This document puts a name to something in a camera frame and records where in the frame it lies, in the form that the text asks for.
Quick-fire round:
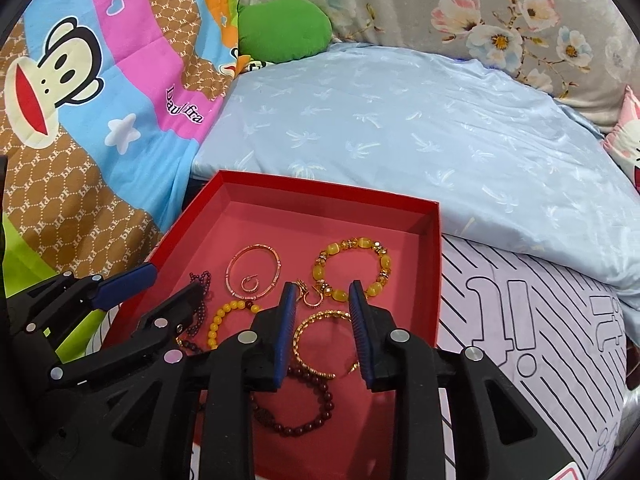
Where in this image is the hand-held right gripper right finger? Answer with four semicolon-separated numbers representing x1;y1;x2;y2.
348;280;577;480

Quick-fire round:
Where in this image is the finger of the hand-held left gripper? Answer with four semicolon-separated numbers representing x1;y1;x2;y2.
47;280;206;391
10;262;159;341

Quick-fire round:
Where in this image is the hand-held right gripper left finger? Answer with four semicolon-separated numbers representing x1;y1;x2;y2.
67;282;298;480

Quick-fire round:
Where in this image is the gold chain bracelet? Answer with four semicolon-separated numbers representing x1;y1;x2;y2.
292;310;362;380

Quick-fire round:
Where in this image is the yellow beaded bracelet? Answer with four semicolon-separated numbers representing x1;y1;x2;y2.
206;300;263;352

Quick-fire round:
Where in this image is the red tray box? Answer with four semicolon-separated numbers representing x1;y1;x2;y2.
97;170;442;480

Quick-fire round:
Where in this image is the small gold pendant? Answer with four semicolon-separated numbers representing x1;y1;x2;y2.
295;279;335;309

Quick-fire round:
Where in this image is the thin rose gold bangle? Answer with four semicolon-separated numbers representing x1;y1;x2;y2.
227;244;282;297

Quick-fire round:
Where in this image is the grey striped bed sheet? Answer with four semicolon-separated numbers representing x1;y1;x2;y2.
82;232;628;480

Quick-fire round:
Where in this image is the cartoon monkey blanket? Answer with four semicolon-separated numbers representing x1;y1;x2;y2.
0;0;242;361

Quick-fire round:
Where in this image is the light blue quilt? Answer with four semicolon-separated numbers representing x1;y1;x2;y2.
190;42;628;291

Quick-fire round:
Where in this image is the green pillow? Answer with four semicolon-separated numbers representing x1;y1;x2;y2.
237;0;332;65

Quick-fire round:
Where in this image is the white cartoon face pillow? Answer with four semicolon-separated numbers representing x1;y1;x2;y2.
602;85;640;186

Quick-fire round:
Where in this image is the yellow stone gold bracelet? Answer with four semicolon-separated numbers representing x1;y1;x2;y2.
312;236;393;304

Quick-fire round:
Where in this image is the dark red bead bracelet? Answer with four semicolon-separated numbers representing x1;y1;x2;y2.
250;364;334;435

